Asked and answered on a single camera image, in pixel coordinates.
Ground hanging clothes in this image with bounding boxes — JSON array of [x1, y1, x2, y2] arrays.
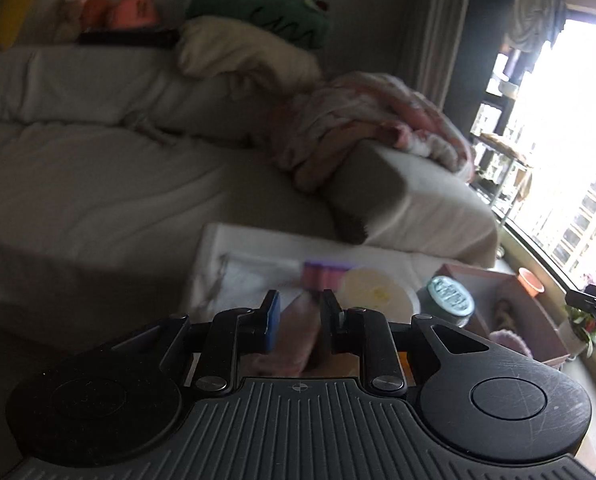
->
[[505, 0, 568, 53]]

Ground metal shelf rack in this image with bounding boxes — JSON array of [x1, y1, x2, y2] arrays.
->
[[471, 132, 532, 226]]

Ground pink storage box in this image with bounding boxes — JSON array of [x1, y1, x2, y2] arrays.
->
[[435, 263, 569, 368]]

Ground pink floral blanket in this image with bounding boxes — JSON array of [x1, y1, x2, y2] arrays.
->
[[270, 72, 474, 191]]

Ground beige sofa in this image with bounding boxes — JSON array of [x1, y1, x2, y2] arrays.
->
[[0, 47, 497, 332]]

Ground pink purple round container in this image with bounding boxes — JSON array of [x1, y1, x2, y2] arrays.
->
[[300, 260, 352, 292]]

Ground orange plant pot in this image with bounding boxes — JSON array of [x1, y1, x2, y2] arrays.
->
[[517, 268, 545, 298]]

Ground orange pink plush toy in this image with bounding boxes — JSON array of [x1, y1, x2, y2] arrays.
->
[[80, 0, 161, 32]]

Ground pink patterned small cloth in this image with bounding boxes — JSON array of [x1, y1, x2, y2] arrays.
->
[[240, 292, 322, 377]]

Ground green plush toy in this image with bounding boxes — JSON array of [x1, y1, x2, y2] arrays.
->
[[184, 0, 330, 50]]

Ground cream blanket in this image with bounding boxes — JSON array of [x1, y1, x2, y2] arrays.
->
[[175, 16, 324, 99]]

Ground white folded towel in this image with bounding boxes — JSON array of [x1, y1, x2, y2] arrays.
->
[[210, 252, 302, 312]]

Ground green lidded jar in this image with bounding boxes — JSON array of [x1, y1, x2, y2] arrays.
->
[[417, 275, 476, 327]]

